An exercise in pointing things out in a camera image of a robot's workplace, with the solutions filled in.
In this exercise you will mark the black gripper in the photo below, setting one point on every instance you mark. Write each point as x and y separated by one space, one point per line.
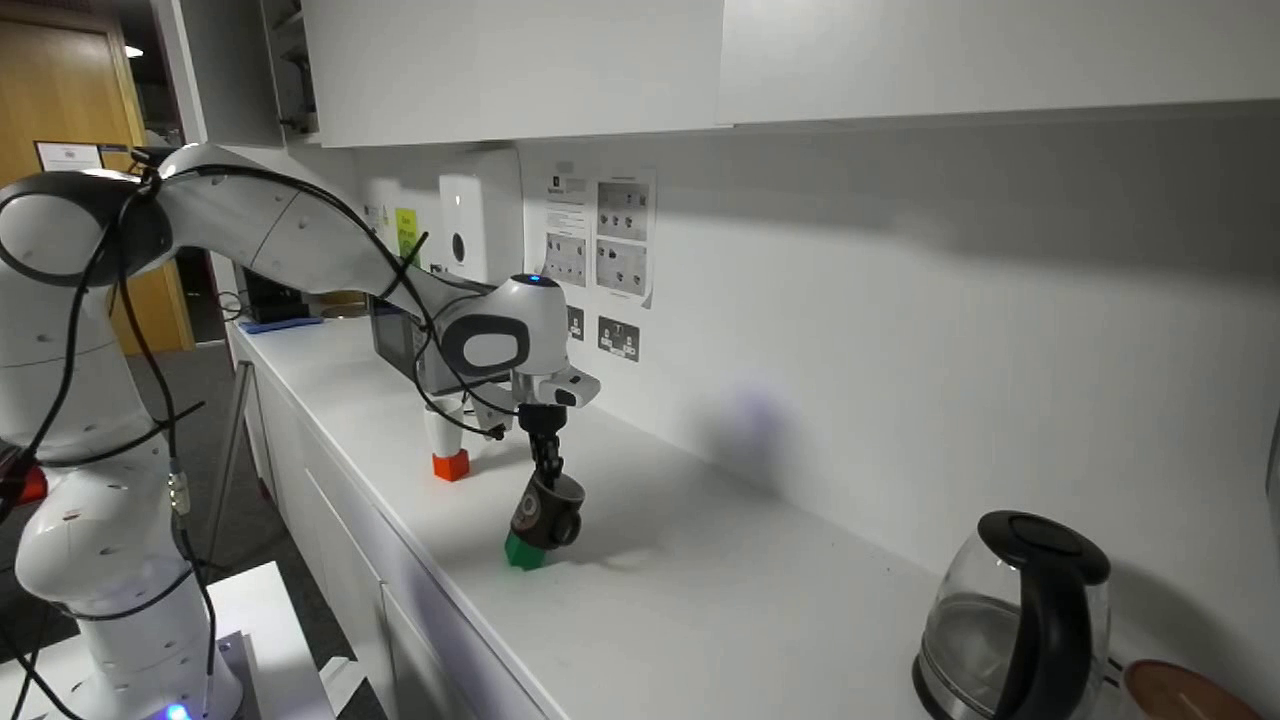
546 440

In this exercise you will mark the black mug with white inside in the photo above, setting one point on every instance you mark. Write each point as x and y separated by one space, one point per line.
555 523

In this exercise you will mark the green block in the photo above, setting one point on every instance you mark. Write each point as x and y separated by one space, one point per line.
521 553

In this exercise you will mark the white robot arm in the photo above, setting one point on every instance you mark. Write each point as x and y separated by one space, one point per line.
280 226

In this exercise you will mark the orange block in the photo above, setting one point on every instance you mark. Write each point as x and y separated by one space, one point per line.
450 466

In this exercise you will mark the grey microwave oven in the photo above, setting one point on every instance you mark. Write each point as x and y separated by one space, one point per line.
397 344

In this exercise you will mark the white base cabinet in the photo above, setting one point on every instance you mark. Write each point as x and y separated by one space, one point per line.
346 533

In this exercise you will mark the white paper towel dispenser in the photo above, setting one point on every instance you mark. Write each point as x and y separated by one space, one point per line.
461 226

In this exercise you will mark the white robot stand table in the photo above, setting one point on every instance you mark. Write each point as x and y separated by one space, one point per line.
266 641

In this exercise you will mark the dark appliance with blue base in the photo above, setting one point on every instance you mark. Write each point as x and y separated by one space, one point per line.
280 306

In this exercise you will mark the glass electric kettle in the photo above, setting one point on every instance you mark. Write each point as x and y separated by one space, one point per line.
1013 625

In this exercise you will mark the red emergency stop button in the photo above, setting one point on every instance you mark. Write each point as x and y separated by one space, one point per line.
25 483

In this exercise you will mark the white door sign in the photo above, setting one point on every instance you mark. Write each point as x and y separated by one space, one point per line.
65 157

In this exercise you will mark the wooden door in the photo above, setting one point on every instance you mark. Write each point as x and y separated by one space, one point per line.
65 94

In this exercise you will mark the round wooden coaster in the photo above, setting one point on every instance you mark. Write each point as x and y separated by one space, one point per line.
1187 694

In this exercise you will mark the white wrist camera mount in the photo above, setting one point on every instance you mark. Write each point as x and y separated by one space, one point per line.
570 388

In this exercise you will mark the small photo wall poster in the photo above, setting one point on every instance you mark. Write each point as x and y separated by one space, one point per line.
622 266
622 211

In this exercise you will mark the yellow green wall sign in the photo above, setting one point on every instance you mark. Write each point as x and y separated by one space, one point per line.
406 229

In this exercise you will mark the white upper wall cabinets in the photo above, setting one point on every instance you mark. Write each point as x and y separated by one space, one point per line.
667 60

